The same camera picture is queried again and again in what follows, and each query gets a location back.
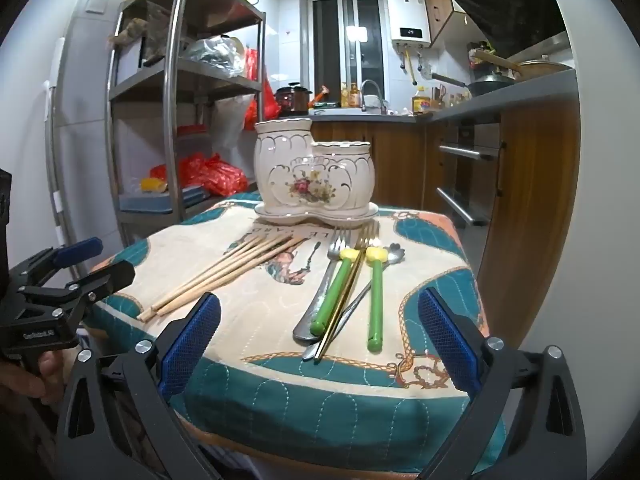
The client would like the white water heater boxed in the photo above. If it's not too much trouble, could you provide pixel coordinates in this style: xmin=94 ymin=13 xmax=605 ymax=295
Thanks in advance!
xmin=386 ymin=0 xmax=432 ymax=46

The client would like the wooden wall cabinet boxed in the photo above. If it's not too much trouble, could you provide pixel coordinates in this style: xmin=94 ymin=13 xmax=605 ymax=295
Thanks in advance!
xmin=421 ymin=0 xmax=468 ymax=50

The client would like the pan with lid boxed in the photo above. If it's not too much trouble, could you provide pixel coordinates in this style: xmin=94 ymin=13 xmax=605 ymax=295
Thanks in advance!
xmin=512 ymin=59 xmax=573 ymax=81

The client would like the white plastic bag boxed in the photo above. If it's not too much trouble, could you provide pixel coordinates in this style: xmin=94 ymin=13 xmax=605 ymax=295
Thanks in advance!
xmin=212 ymin=94 xmax=256 ymax=148

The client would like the floral ceramic utensil holder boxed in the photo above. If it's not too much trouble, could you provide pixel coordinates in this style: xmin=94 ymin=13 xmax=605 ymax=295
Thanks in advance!
xmin=254 ymin=117 xmax=376 ymax=216

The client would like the grey plastic bag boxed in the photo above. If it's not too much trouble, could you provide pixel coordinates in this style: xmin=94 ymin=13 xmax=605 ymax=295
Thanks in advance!
xmin=182 ymin=35 xmax=246 ymax=78

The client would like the wooden base cabinet with countertop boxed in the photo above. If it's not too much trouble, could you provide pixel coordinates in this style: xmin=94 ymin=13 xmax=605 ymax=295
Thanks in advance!
xmin=310 ymin=67 xmax=581 ymax=331

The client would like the wooden spatula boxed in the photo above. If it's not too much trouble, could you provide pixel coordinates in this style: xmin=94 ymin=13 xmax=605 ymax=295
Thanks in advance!
xmin=472 ymin=50 xmax=521 ymax=73

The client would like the printed quilted seat cover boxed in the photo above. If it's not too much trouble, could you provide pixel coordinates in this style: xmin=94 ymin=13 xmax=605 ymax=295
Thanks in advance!
xmin=87 ymin=191 xmax=493 ymax=476

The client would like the built-in steel oven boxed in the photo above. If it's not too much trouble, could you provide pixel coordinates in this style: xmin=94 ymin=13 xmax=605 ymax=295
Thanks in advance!
xmin=436 ymin=120 xmax=506 ymax=228

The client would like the steel shelf rack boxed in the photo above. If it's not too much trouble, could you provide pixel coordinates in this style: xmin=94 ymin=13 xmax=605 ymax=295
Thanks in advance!
xmin=106 ymin=0 xmax=267 ymax=233

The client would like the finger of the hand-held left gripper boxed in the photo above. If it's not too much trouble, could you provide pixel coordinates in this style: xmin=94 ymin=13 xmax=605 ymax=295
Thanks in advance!
xmin=17 ymin=260 xmax=137 ymax=330
xmin=7 ymin=237 xmax=104 ymax=287

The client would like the steel kitchen faucet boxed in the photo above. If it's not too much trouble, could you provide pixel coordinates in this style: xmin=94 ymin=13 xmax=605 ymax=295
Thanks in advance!
xmin=360 ymin=79 xmax=388 ymax=115

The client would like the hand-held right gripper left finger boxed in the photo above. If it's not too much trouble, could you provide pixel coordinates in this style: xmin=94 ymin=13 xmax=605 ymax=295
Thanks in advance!
xmin=55 ymin=291 xmax=223 ymax=480

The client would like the crumpled red plastic bag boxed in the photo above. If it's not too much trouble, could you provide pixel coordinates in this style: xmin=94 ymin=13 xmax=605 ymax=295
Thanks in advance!
xmin=150 ymin=152 xmax=250 ymax=197

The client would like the person's left hand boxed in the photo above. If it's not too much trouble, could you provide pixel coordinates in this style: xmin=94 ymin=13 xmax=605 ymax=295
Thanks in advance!
xmin=0 ymin=349 xmax=68 ymax=408

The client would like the white ceramic holder saucer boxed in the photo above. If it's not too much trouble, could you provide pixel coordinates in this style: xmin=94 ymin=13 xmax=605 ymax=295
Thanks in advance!
xmin=254 ymin=201 xmax=380 ymax=226

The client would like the black range hood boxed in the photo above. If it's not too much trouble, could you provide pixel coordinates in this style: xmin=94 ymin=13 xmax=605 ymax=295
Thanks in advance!
xmin=447 ymin=0 xmax=568 ymax=58

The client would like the hanging red plastic bag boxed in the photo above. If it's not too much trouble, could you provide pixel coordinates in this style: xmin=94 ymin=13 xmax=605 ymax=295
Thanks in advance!
xmin=244 ymin=49 xmax=282 ymax=121

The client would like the black wok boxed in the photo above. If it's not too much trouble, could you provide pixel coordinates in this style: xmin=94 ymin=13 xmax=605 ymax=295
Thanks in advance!
xmin=430 ymin=72 xmax=516 ymax=98

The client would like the silver metal fork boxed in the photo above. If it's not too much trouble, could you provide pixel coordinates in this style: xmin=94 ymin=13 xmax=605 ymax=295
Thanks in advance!
xmin=292 ymin=230 xmax=353 ymax=343

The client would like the kitchen window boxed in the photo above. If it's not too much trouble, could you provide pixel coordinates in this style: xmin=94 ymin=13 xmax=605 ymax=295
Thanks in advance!
xmin=305 ymin=0 xmax=388 ymax=106

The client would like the brown paper bag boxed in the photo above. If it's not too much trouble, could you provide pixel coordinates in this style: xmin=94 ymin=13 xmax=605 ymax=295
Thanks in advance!
xmin=142 ymin=2 xmax=173 ymax=61

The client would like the green-handled yellow tulip spoon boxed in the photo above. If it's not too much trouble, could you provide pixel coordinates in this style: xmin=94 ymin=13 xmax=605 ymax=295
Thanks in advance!
xmin=364 ymin=245 xmax=388 ymax=352
xmin=309 ymin=247 xmax=362 ymax=338

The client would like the blue flat tray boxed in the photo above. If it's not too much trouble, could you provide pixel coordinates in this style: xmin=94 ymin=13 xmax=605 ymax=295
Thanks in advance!
xmin=120 ymin=185 xmax=211 ymax=213

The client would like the silver flower-shaped spoon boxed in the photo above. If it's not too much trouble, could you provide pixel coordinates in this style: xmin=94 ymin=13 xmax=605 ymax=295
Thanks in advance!
xmin=301 ymin=242 xmax=407 ymax=361

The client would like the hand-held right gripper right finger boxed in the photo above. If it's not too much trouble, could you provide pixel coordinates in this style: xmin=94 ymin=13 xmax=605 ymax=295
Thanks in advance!
xmin=417 ymin=287 xmax=588 ymax=480

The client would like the dark red rice cooker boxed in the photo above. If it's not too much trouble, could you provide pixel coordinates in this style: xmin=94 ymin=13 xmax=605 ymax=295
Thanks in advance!
xmin=276 ymin=81 xmax=313 ymax=116

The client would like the white refrigerator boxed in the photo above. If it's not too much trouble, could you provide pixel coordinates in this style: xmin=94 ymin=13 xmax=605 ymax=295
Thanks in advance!
xmin=42 ymin=35 xmax=126 ymax=256

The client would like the white box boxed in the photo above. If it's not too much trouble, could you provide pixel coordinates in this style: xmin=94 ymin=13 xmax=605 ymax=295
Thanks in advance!
xmin=115 ymin=40 xmax=146 ymax=86

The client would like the bundle of wooden chopsticks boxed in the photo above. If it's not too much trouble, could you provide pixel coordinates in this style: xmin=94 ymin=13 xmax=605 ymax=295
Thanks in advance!
xmin=137 ymin=232 xmax=307 ymax=323

